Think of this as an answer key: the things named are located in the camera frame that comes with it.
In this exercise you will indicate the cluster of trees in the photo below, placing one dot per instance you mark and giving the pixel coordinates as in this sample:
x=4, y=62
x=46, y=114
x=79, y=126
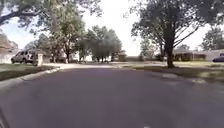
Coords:
x=103, y=43

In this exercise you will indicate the grey asphalt road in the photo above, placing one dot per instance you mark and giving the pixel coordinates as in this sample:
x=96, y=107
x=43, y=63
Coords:
x=110, y=100

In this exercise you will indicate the small thin tree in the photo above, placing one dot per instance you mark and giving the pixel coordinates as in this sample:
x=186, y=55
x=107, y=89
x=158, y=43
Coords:
x=147, y=50

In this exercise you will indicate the tall leafy tree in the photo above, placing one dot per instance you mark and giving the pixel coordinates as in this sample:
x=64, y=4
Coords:
x=66, y=30

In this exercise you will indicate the large dark-trunked tree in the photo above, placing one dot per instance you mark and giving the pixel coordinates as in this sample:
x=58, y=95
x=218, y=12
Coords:
x=170, y=50

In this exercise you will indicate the grass lawn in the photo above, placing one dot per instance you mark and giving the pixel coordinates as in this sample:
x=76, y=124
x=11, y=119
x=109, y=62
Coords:
x=16, y=71
x=186, y=71

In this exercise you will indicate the low building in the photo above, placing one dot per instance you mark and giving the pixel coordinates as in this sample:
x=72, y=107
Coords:
x=186, y=55

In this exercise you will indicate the pale concrete kerb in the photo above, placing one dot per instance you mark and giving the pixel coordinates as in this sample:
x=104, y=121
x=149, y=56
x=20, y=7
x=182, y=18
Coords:
x=30, y=76

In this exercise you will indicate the dark vehicle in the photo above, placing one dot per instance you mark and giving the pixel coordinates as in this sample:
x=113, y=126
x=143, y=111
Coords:
x=23, y=57

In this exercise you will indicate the pale building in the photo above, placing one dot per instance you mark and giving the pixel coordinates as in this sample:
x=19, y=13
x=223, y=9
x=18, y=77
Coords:
x=6, y=55

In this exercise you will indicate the overhanging tree branches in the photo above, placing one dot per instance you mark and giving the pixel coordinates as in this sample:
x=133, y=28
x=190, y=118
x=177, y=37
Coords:
x=20, y=10

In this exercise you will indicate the blue car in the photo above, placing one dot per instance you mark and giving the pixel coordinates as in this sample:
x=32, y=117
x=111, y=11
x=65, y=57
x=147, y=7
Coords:
x=219, y=59

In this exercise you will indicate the pale post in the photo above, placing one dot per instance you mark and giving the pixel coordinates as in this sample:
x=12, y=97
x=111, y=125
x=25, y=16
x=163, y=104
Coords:
x=39, y=60

